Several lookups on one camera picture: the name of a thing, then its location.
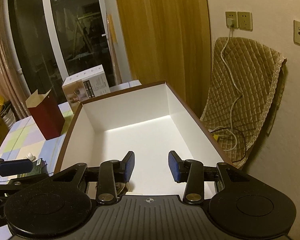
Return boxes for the wooden wall strips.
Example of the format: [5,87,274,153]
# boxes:
[107,14,117,43]

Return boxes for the white pill bottle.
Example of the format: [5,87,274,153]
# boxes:
[25,153,36,161]

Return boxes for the beige shiny curtain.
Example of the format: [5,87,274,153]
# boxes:
[0,0,29,119]

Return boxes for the white charger cable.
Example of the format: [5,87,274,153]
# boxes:
[207,27,247,163]

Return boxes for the dark red open carton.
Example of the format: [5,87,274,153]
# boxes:
[26,90,65,140]

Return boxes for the white printed product box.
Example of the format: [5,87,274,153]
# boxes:
[62,65,110,105]

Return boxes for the quilted olive cushion cover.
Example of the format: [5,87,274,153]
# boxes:
[200,37,286,168]

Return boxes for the double wall socket plate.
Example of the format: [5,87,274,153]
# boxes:
[225,11,253,31]

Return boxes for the dark green foil sachet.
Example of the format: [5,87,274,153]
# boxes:
[17,158,48,178]

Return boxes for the glass sliding balcony door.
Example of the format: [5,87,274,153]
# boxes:
[3,0,115,103]

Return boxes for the white charger plug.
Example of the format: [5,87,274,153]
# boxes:
[226,17,237,29]

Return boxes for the brown white cardboard shoebox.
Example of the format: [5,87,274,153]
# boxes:
[55,81,230,195]

